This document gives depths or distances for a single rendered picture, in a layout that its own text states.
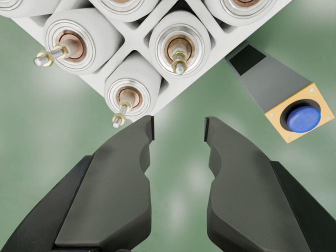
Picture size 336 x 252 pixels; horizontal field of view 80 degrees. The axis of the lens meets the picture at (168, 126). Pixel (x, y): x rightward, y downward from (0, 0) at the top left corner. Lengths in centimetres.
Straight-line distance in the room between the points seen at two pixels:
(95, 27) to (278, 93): 29
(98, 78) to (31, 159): 60
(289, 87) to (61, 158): 79
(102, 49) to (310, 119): 32
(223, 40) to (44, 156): 77
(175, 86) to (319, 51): 42
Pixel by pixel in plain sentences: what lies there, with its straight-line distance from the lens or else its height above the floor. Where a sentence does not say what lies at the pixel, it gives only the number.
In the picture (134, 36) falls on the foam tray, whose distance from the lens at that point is 40.
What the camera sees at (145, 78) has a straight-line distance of 35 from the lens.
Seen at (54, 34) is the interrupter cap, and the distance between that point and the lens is 37.
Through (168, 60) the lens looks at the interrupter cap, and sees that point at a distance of 33.
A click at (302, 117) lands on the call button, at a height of 33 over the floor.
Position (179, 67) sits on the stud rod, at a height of 35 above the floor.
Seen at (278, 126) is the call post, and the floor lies 31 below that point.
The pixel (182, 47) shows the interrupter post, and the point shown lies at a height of 28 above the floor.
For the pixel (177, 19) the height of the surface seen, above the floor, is 25.
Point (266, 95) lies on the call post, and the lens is 35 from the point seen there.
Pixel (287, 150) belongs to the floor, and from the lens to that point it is 83.
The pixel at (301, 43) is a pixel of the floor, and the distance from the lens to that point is 66.
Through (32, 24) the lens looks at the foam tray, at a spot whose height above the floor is 18.
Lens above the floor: 57
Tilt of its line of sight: 57 degrees down
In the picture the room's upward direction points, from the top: 175 degrees counter-clockwise
